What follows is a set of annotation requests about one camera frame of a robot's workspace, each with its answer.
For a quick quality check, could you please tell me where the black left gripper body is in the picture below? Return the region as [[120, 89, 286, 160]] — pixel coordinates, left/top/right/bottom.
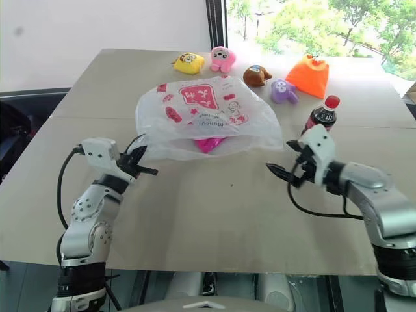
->
[[118, 149, 146, 179]]

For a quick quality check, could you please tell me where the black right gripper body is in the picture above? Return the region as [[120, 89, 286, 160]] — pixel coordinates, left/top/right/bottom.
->
[[290, 147, 319, 189]]

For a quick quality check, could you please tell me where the clear red-printed plastic bag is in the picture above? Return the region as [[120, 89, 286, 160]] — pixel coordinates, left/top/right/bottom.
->
[[135, 75, 283, 162]]

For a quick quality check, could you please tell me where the cola bottle with red cap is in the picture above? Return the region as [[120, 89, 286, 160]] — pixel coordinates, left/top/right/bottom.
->
[[300, 95, 341, 137]]

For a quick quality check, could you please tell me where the purple plush toy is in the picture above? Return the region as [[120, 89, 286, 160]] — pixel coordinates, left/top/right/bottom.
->
[[270, 78, 300, 105]]

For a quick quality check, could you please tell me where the orange plush toy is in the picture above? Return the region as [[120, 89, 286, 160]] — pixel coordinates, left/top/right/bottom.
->
[[285, 54, 330, 99]]

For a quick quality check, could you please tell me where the brown plush toy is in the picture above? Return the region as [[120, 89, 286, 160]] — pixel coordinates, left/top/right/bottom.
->
[[242, 64, 274, 87]]

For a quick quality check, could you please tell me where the yellow plush toy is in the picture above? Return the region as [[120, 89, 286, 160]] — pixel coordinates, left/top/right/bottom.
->
[[172, 51, 206, 77]]

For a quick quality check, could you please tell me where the pink plush toy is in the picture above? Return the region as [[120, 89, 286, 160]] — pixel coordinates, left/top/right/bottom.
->
[[209, 46, 238, 73]]

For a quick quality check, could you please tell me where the silver robot torso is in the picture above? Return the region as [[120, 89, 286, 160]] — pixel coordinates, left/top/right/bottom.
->
[[161, 271, 328, 312]]

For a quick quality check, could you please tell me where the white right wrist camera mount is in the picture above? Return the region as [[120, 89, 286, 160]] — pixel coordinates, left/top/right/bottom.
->
[[297, 124, 336, 189]]

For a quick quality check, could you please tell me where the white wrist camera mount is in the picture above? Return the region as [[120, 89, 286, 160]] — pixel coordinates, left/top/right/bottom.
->
[[76, 137, 138, 183], [297, 124, 336, 189]]

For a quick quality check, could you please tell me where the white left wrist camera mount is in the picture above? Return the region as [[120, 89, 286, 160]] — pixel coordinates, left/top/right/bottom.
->
[[76, 137, 138, 183]]

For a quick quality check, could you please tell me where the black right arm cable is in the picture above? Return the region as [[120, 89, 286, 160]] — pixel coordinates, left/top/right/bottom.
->
[[287, 167, 365, 221]]

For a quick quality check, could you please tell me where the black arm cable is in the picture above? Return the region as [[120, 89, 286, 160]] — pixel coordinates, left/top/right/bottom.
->
[[55, 146, 84, 264], [287, 167, 365, 221]]

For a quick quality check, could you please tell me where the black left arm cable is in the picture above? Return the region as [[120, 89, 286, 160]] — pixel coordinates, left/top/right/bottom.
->
[[55, 146, 84, 264]]

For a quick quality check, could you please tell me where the dark window frame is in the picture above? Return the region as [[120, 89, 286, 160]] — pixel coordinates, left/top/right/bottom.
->
[[207, 0, 230, 53]]

